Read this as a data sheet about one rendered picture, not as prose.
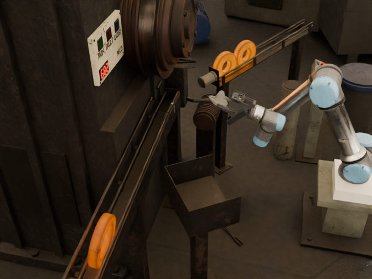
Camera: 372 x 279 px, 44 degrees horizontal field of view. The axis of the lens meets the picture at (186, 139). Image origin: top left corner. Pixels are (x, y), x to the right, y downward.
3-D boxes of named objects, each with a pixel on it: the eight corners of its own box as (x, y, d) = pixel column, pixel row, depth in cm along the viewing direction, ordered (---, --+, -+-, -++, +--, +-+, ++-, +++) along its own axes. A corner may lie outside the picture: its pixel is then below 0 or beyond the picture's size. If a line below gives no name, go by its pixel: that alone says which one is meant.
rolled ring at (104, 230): (99, 277, 158) (89, 275, 159) (117, 230, 170) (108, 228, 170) (94, 254, 144) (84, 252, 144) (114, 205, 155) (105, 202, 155)
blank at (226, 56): (211, 57, 242) (215, 60, 240) (232, 46, 249) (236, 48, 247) (212, 82, 252) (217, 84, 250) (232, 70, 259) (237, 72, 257)
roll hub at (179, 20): (171, 68, 191) (168, 3, 175) (187, 40, 213) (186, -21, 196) (184, 70, 190) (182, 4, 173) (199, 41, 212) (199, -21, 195)
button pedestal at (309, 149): (294, 164, 293) (309, 77, 255) (296, 141, 311) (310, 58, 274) (320, 167, 289) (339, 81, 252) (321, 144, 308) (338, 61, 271)
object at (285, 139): (272, 158, 297) (282, 88, 266) (274, 147, 306) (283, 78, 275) (292, 161, 295) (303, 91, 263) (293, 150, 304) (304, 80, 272)
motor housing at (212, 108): (192, 185, 278) (191, 110, 246) (200, 162, 295) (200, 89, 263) (213, 189, 275) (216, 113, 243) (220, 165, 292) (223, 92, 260)
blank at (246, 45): (232, 46, 249) (236, 48, 247) (251, 35, 256) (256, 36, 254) (232, 71, 259) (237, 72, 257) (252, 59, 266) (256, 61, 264)
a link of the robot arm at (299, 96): (332, 49, 202) (259, 110, 235) (328, 61, 194) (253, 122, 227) (351, 67, 204) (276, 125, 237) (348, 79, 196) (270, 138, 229)
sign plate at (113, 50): (94, 86, 164) (87, 38, 154) (119, 53, 185) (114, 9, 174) (100, 86, 164) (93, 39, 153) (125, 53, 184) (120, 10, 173)
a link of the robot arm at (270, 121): (278, 136, 213) (286, 123, 208) (256, 127, 213) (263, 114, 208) (280, 125, 219) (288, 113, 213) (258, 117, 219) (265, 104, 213)
